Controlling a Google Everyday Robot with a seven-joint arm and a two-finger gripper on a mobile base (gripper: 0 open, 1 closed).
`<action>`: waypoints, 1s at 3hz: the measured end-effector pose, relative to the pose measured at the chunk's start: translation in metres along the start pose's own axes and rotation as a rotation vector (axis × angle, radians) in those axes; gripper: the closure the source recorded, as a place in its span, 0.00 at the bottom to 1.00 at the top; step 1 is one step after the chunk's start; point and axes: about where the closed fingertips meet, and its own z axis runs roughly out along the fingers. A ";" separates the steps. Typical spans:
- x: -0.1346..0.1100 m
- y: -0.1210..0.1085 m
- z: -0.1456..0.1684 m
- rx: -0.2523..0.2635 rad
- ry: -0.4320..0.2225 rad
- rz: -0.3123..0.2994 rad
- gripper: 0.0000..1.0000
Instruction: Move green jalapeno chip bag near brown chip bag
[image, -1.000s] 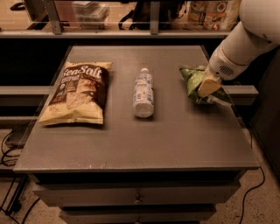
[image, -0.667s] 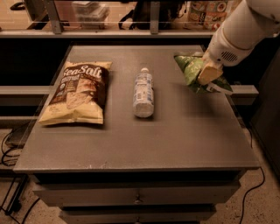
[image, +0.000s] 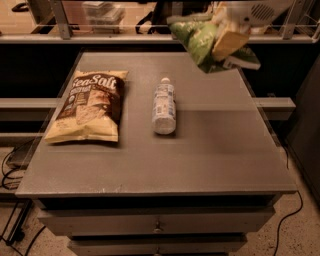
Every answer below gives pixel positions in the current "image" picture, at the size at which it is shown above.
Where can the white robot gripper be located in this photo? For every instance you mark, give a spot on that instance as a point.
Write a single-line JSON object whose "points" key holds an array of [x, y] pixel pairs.
{"points": [[245, 12]]}

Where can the green jalapeno chip bag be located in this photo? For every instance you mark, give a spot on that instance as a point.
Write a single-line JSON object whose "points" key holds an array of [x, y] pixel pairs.
{"points": [[197, 34]]}

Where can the black bag on shelf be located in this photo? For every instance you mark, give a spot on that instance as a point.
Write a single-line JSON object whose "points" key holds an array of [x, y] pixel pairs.
{"points": [[158, 19]]}

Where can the brown sea salt chip bag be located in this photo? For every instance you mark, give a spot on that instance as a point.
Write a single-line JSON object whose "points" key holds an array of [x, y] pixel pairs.
{"points": [[92, 109]]}

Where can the clear plastic water bottle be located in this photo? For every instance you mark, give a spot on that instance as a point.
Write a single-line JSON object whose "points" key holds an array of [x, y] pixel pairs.
{"points": [[164, 108]]}

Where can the clear plastic container on shelf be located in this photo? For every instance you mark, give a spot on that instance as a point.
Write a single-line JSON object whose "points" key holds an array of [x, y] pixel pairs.
{"points": [[103, 16]]}

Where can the grey drawer cabinet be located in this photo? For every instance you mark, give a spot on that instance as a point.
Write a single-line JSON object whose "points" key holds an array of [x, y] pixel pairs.
{"points": [[220, 156]]}

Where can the upper grey drawer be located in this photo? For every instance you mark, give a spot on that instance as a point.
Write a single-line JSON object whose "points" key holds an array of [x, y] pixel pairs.
{"points": [[141, 222]]}

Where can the grey drawer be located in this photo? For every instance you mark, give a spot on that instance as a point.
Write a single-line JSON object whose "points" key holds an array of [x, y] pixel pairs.
{"points": [[157, 245], [141, 222]]}

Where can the lower grey drawer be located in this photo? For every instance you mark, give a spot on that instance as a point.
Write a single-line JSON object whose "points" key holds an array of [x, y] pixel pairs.
{"points": [[157, 245]]}

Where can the grey metal shelf rail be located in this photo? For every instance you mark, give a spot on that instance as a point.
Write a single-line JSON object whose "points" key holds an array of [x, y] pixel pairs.
{"points": [[63, 21]]}

